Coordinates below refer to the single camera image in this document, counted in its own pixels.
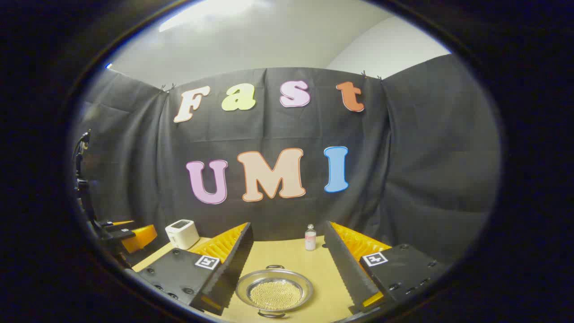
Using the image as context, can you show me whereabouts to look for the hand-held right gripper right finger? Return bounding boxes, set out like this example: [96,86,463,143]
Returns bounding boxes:
[324,221,449,314]

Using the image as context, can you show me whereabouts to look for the white toaster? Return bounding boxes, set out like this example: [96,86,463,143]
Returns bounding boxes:
[165,219,200,250]

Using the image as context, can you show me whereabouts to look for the pile of yellow beans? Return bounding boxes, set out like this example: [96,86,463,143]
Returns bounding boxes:
[249,280,303,311]

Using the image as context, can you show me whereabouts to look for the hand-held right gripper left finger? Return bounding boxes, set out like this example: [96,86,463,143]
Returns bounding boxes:
[135,222,254,316]

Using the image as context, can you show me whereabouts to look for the steel pot with black handles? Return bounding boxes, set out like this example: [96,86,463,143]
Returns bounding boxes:
[235,265,314,319]

